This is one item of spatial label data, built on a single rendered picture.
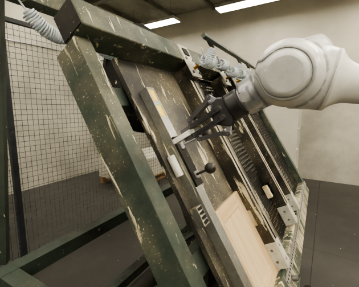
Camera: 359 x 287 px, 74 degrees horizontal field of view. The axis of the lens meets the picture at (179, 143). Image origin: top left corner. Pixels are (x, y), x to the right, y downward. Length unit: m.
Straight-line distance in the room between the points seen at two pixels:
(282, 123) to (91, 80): 4.30
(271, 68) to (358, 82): 0.13
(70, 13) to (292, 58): 0.65
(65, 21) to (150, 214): 0.62
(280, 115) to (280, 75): 4.43
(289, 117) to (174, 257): 4.29
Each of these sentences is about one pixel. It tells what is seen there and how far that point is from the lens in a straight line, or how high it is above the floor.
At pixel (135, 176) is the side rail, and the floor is 1.45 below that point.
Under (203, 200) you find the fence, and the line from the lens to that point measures 0.87.
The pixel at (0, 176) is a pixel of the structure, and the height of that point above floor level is 1.32.
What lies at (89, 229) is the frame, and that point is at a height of 0.79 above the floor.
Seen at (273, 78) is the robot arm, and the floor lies 1.68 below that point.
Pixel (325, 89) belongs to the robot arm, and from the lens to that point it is 0.43.
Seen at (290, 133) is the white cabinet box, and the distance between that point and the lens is 4.81.
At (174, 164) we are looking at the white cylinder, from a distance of 0.84.
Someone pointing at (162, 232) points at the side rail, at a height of 1.31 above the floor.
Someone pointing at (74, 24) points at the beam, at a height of 1.88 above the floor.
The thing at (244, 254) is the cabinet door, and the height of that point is 1.06.
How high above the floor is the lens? 1.64
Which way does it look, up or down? 8 degrees down
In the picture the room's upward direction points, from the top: straight up
